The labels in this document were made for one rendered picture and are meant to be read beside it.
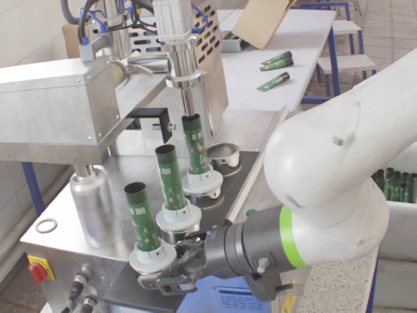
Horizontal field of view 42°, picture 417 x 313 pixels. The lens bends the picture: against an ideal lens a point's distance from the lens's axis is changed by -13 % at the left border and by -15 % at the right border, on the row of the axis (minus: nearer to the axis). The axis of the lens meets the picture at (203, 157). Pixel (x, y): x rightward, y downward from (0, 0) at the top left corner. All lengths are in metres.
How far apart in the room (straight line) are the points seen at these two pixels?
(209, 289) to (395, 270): 0.95
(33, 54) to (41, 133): 2.08
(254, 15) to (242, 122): 1.37
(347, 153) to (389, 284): 1.30
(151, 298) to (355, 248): 0.32
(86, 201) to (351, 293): 0.60
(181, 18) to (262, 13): 1.78
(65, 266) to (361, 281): 0.63
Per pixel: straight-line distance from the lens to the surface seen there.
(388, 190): 1.96
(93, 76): 0.90
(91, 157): 0.93
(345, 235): 0.70
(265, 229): 0.76
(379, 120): 0.61
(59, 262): 1.09
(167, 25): 0.93
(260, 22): 2.70
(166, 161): 0.90
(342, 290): 1.26
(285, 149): 0.62
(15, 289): 2.78
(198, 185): 1.04
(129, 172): 1.24
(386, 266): 1.80
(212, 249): 0.80
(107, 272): 1.03
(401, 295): 1.92
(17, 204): 2.94
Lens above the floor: 1.59
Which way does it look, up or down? 27 degrees down
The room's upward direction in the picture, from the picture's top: 9 degrees counter-clockwise
